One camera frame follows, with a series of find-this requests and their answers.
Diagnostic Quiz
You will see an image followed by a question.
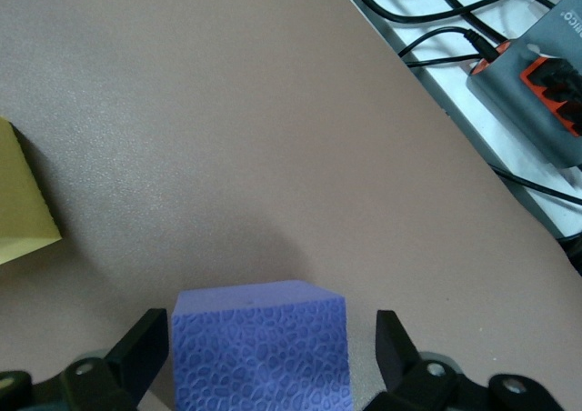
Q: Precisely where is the thin black cable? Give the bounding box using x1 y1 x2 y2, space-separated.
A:
489 164 582 208

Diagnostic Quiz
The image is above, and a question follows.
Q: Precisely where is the brown table cover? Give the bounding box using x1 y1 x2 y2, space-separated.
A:
0 0 582 411

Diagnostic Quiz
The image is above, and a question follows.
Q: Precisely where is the yellow foam block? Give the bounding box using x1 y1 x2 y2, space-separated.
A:
0 115 63 266

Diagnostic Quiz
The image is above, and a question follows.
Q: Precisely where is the black barrel plug cable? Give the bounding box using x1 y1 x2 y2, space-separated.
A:
397 25 504 69

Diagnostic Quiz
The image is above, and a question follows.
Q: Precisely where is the purple foam block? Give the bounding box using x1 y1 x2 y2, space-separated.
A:
171 278 354 411

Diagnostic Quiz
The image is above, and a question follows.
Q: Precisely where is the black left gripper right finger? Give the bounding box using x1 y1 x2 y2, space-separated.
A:
363 309 565 411

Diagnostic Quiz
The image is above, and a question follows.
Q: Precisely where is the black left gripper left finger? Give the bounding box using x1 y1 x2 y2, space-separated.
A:
0 308 170 411

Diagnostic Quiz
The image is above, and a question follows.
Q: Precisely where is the grey orange USB hub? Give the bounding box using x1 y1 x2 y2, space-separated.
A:
467 0 582 169

